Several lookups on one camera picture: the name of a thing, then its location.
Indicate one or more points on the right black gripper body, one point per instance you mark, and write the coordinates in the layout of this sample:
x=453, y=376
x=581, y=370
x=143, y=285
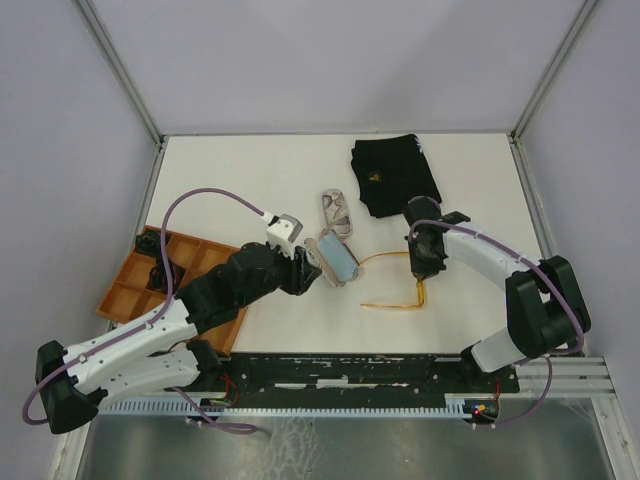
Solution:
x=422, y=262

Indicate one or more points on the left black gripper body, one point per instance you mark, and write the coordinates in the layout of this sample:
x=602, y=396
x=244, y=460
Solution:
x=287, y=274

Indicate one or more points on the flag print glasses case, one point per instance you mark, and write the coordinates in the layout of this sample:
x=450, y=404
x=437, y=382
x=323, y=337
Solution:
x=314, y=257

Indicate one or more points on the orange sunglasses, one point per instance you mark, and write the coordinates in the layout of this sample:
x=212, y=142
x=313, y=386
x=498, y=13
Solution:
x=420, y=289

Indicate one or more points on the map print glasses case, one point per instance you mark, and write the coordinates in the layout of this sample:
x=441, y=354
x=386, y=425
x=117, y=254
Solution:
x=336, y=213

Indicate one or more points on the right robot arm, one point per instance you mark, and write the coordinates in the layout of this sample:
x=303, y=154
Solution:
x=545, y=310

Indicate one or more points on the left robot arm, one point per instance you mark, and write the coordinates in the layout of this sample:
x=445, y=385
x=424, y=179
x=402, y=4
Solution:
x=162, y=348

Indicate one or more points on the black sunglasses in tray middle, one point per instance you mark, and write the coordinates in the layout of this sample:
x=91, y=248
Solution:
x=157, y=279

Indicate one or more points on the black sunglasses in tray corner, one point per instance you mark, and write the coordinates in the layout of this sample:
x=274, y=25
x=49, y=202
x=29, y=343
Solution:
x=150, y=242

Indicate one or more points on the black folded cloth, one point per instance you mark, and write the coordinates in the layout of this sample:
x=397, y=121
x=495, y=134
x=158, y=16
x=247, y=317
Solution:
x=390, y=172

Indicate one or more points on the light blue cable duct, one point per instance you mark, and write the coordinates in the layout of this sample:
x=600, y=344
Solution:
x=176, y=405

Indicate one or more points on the aluminium frame rail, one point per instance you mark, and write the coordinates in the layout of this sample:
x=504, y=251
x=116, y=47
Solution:
x=595, y=372

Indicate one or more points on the right corner aluminium post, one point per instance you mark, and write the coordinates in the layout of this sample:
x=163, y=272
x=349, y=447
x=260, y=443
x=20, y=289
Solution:
x=561, y=55

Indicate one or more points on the corner aluminium post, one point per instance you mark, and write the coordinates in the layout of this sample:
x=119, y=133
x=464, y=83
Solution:
x=88, y=13
x=561, y=55

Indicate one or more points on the left corner aluminium post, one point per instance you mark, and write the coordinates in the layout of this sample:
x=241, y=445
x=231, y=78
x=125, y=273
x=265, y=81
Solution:
x=88, y=13

